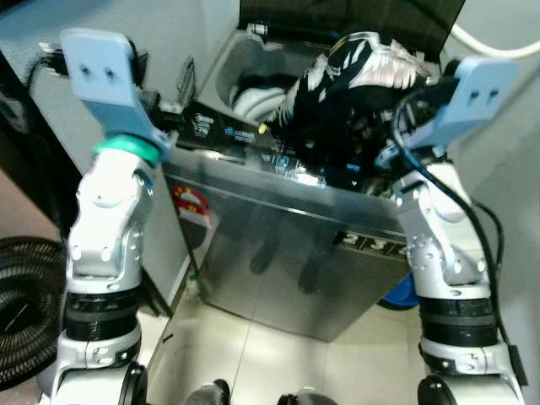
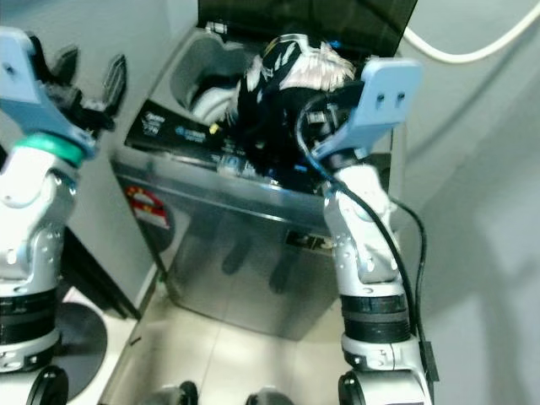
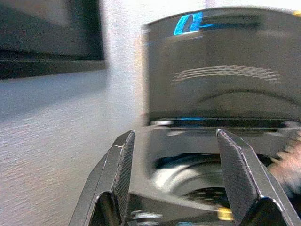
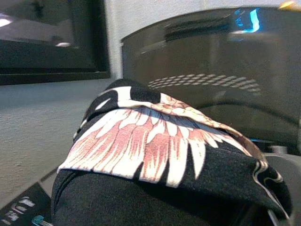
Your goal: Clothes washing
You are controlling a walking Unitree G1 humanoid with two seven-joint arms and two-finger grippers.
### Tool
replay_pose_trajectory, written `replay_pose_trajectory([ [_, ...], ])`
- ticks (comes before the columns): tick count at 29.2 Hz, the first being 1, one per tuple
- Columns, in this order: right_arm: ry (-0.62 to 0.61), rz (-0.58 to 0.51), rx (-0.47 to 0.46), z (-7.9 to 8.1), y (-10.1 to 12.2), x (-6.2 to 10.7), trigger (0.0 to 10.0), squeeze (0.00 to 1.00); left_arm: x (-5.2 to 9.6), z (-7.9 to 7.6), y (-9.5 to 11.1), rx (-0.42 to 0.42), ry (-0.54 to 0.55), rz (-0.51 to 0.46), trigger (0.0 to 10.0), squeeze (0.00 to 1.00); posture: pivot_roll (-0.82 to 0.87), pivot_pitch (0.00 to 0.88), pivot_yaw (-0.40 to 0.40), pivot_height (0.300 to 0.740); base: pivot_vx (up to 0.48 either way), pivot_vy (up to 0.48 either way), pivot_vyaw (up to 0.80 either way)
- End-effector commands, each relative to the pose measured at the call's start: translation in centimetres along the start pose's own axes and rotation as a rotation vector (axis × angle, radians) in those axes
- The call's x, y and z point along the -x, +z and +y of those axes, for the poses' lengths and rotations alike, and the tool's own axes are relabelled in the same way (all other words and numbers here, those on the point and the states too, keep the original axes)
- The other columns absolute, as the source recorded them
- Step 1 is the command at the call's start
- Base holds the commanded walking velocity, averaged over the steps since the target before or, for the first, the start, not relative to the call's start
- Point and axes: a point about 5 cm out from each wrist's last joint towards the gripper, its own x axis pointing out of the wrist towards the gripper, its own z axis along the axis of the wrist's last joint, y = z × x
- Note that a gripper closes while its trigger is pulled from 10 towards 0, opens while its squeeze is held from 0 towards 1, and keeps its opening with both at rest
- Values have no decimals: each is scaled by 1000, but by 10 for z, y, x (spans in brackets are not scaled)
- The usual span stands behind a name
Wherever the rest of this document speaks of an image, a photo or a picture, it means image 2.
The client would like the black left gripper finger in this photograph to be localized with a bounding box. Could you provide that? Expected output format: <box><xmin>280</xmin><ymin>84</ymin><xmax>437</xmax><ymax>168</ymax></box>
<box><xmin>53</xmin><ymin>46</ymin><xmax>81</xmax><ymax>85</ymax></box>
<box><xmin>101</xmin><ymin>55</ymin><xmax>129</xmax><ymax>115</ymax></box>

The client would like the black and white garment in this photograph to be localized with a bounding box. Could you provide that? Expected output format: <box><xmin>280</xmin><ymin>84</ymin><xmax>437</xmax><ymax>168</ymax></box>
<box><xmin>231</xmin><ymin>32</ymin><xmax>382</xmax><ymax>176</ymax></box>

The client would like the grey top-load washing machine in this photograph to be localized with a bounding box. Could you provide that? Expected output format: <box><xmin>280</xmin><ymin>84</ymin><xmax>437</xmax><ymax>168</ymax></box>
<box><xmin>108</xmin><ymin>0</ymin><xmax>424</xmax><ymax>343</ymax></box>

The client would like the black floor fan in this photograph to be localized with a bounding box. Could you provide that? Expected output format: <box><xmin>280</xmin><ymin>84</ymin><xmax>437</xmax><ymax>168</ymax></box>
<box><xmin>49</xmin><ymin>299</ymin><xmax>111</xmax><ymax>402</ymax></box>

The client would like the grey robot right leg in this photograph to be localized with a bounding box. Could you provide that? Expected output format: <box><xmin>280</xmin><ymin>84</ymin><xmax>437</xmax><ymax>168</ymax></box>
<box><xmin>243</xmin><ymin>387</ymin><xmax>306</xmax><ymax>405</ymax></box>

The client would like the grey robot leg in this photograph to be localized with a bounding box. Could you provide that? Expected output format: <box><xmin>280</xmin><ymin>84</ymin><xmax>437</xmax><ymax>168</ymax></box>
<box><xmin>243</xmin><ymin>387</ymin><xmax>306</xmax><ymax>405</ymax></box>
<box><xmin>146</xmin><ymin>381</ymin><xmax>197</xmax><ymax>405</ymax></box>

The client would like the grey robot left leg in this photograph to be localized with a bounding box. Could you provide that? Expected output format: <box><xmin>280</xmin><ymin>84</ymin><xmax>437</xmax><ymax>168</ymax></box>
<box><xmin>146</xmin><ymin>381</ymin><xmax>197</xmax><ymax>405</ymax></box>

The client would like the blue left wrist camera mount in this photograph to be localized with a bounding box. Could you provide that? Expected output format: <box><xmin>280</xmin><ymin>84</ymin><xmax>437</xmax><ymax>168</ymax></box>
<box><xmin>0</xmin><ymin>26</ymin><xmax>100</xmax><ymax>163</ymax></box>

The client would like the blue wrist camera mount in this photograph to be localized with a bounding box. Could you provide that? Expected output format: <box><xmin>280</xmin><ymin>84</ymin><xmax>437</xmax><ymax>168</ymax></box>
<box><xmin>0</xmin><ymin>26</ymin><xmax>100</xmax><ymax>163</ymax></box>
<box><xmin>310</xmin><ymin>57</ymin><xmax>424</xmax><ymax>163</ymax></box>

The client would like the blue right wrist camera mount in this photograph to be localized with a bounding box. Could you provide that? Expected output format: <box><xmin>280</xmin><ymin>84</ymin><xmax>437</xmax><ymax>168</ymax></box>
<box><xmin>310</xmin><ymin>57</ymin><xmax>424</xmax><ymax>163</ymax></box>

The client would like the white water hose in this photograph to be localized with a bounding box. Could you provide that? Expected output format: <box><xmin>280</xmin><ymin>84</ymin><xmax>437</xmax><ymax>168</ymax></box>
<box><xmin>400</xmin><ymin>15</ymin><xmax>540</xmax><ymax>66</ymax></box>

